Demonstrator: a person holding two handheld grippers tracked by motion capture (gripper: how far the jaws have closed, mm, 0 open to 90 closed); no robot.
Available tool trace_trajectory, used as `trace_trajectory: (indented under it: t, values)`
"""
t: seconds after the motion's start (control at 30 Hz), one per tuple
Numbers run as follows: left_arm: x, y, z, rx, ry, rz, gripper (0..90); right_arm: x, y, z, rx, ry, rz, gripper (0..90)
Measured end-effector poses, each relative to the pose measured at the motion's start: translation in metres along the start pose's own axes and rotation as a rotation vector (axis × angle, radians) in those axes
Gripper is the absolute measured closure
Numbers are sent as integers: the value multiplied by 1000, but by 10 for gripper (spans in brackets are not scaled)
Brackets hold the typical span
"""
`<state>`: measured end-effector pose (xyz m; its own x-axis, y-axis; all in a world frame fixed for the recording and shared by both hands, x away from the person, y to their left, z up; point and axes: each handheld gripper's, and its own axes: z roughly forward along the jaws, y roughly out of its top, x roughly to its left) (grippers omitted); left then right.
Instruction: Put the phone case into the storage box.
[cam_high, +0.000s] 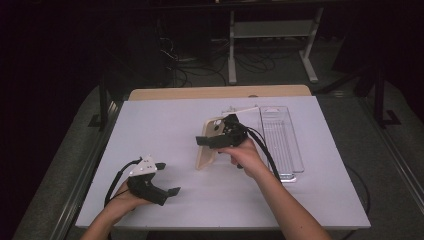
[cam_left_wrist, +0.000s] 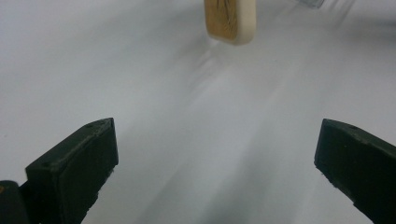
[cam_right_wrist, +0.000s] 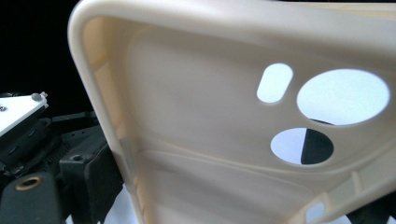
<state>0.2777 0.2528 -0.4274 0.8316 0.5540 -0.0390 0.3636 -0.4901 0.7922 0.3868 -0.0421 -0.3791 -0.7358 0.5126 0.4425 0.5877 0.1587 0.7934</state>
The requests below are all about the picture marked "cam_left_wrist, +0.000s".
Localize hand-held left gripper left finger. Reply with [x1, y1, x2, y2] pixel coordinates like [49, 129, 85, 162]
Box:
[25, 117, 120, 224]

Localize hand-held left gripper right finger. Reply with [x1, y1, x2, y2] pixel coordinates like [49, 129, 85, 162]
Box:
[314, 118, 396, 224]

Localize clear plastic packaging box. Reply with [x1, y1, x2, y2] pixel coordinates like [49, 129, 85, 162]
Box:
[291, 0, 327, 10]

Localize cream painted phone case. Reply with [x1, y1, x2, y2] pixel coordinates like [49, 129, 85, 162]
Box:
[203, 0, 258, 47]

